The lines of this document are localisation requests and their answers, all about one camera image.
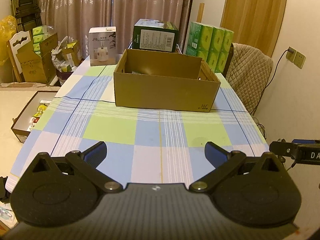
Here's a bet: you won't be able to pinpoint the pack of green tissue packets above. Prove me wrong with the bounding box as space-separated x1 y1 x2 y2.
184 21 235 73

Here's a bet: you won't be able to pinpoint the small green tissue packets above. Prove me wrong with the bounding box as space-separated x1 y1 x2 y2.
32 26 54 55

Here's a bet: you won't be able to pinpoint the dark green printed box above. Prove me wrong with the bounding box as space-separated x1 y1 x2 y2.
132 19 179 53

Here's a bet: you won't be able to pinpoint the wooden pole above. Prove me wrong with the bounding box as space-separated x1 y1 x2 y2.
196 3 205 23

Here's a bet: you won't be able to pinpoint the wall socket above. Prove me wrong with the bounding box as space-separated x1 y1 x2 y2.
286 46 297 62
294 51 306 69

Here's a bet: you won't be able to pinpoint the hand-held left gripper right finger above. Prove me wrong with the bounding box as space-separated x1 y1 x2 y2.
189 142 283 193

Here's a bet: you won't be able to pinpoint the checked tablecloth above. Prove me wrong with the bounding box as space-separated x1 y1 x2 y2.
5 64 270 188

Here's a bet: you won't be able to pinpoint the charger plug with cable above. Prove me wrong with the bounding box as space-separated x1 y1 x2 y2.
252 46 295 115

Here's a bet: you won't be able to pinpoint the white plastic bag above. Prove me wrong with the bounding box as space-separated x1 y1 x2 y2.
51 36 75 73

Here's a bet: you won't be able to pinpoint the chair with quilted cover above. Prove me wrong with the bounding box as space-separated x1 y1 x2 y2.
225 42 274 115

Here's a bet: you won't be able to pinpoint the yellow plastic bag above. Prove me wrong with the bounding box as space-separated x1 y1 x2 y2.
0 15 18 60

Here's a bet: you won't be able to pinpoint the brown cardboard boxes on floor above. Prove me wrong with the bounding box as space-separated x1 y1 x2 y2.
7 31 58 83

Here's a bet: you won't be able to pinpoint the wooden door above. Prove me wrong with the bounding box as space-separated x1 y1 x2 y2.
220 0 289 58

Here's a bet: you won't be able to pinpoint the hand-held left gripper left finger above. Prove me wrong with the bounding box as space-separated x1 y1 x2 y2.
32 141 123 193

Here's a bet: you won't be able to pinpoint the cardboard box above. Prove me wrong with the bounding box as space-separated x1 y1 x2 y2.
113 49 221 112

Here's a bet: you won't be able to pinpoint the beige patterned curtain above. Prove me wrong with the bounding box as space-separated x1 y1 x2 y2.
37 0 195 65

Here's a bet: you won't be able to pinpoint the shallow box with snacks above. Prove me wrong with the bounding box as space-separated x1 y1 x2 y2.
11 91 60 143

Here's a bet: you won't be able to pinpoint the white humidifier box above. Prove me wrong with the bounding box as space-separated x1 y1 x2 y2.
89 26 117 67

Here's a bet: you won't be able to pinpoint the small brown carton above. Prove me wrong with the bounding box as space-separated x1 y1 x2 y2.
62 40 82 67

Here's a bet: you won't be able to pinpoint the black folding cart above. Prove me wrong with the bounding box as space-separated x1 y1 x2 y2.
10 0 42 34

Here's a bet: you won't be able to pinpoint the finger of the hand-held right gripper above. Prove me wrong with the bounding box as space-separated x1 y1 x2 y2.
291 139 320 145
269 141 297 159

